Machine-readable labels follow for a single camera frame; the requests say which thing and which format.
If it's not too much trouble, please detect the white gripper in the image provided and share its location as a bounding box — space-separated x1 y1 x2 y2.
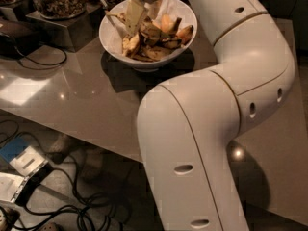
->
125 0 163 36

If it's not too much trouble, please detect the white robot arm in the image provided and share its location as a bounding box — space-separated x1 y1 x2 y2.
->
137 0 295 231

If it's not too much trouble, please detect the orange ripe banana back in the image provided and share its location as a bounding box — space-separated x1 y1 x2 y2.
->
161 14 182 35

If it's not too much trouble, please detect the long spotted banana left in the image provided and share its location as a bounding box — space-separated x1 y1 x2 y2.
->
107 12 141 58

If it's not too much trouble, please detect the dark spotted banana middle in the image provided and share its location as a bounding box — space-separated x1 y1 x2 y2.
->
160 38 182 49

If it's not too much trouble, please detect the spotted banana bottom front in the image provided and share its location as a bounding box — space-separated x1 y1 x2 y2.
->
141 45 172 61

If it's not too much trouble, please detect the orange banana right edge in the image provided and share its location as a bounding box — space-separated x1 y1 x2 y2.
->
177 25 193 45

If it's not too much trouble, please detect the white ceramic bowl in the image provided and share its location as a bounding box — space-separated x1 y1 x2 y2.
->
99 0 197 71

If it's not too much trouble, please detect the metal stand block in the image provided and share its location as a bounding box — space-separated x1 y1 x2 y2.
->
27 3 104 52

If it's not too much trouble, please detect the beige shoe left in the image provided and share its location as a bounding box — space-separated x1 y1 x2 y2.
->
47 134 74 164

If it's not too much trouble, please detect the beige shoe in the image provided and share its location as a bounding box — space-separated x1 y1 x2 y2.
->
81 147 104 181
47 134 74 164

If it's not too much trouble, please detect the beige shoe right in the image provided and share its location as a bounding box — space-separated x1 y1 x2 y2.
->
81 147 104 181

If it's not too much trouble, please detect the blue and silver box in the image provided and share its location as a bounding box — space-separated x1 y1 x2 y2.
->
0 137 53 206

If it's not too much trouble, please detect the black appliance with cable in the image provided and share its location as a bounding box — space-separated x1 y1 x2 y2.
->
0 17 67 70

